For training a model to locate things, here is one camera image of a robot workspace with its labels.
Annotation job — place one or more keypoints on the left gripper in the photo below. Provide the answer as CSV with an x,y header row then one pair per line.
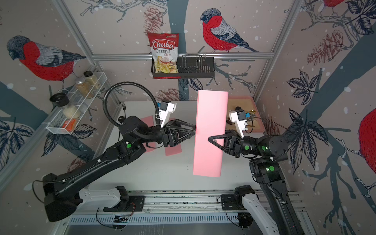
x,y
169,134

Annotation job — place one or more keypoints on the black ladle spoon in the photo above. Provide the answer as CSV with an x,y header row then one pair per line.
x,y
121,120

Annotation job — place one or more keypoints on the spice jar silver lid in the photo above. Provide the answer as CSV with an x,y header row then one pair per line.
x,y
84,88

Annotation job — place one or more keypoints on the black wire wall basket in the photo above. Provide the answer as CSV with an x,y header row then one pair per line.
x,y
188,67

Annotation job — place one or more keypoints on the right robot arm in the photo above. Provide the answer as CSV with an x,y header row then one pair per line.
x,y
266,152

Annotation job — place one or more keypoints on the Chuba cassava chips bag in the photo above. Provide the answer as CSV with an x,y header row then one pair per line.
x,y
164,49

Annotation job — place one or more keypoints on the black fork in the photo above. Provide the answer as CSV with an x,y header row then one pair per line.
x,y
124,109

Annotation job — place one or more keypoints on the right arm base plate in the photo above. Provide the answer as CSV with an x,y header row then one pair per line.
x,y
232,202

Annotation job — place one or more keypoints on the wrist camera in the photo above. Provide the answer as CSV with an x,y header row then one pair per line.
x,y
239,118
166,108

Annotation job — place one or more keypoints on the small red packet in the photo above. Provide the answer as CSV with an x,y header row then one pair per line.
x,y
69,125

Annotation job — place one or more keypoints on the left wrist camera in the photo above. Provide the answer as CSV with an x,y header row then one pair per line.
x,y
166,108

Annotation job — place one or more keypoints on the spice jar dark lid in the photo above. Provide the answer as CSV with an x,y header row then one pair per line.
x,y
92,79

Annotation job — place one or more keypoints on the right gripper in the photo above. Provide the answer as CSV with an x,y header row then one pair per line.
x,y
233,144

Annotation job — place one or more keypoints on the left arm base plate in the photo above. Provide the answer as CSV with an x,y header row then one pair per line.
x,y
134,204

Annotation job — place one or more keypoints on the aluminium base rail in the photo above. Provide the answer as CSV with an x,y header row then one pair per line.
x,y
156,201

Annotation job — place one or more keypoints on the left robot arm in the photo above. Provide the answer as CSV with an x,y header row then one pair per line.
x,y
61,191

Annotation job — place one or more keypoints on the clear acrylic wall shelf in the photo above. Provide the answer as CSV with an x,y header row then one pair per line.
x,y
83,104

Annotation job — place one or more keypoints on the black lid rice jar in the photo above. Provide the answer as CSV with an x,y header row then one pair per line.
x,y
62,101

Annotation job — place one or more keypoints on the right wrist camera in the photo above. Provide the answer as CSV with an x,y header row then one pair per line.
x,y
239,118

